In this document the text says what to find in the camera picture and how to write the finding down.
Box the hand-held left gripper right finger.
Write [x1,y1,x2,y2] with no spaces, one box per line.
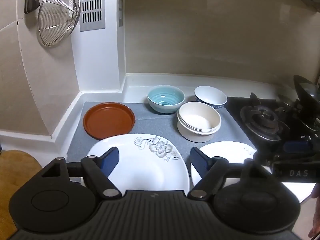
[187,147,273,200]

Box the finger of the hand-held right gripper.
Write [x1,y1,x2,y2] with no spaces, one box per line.
[254,152,275,167]
[284,140,320,154]

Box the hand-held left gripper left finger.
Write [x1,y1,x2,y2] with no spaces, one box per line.
[40,147,123,198]

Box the small white floral plate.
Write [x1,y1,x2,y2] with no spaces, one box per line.
[190,141,273,185]

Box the large white floral plate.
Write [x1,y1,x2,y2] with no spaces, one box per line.
[80,134,190,193]

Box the brown plate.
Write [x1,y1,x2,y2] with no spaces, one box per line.
[83,102,136,140]

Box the cream bowl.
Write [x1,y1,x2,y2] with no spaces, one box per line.
[177,102,222,143]

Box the blue patterned white bowl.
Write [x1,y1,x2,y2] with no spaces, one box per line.
[194,86,228,110]

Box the teal ribbed bowl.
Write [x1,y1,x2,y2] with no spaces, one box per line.
[147,85,185,114]

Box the person's right hand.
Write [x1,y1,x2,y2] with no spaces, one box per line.
[309,184,320,240]

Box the gas stove burner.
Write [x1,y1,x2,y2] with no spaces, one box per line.
[240,92,290,142]
[275,95,320,140]

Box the dark wok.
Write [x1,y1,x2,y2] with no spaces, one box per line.
[294,75,320,110]

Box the grey mat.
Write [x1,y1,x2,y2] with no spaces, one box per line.
[66,102,258,163]

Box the black glass gas stove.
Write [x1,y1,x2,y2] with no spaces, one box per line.
[224,96,320,165]

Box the wooden cutting board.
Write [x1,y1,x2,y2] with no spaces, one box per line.
[0,150,43,240]

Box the narrow metal vent grille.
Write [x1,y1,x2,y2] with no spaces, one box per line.
[117,0,124,27]

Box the wire mesh strainer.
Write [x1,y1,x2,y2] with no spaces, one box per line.
[37,0,82,47]

